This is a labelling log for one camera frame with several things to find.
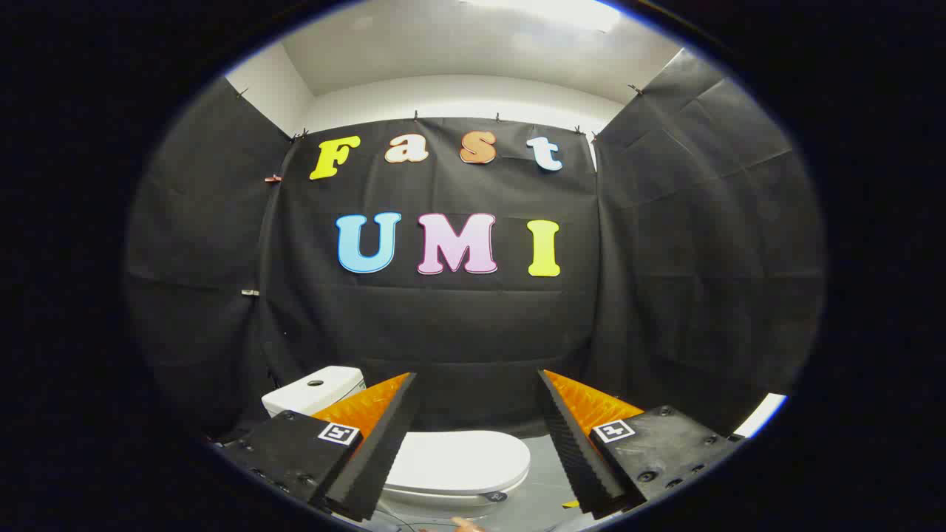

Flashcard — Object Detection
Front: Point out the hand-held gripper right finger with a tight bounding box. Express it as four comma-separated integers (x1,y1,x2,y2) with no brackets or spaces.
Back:
537,369,744,519

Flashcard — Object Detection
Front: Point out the white toilet tank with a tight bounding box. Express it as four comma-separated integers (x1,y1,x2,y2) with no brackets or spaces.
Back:
262,366,367,419

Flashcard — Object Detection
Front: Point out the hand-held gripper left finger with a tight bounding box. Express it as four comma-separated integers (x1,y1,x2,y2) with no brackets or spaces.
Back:
214,372,418,523

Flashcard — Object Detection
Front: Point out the black backdrop cloth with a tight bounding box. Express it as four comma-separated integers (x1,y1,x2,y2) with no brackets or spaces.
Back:
124,50,826,444

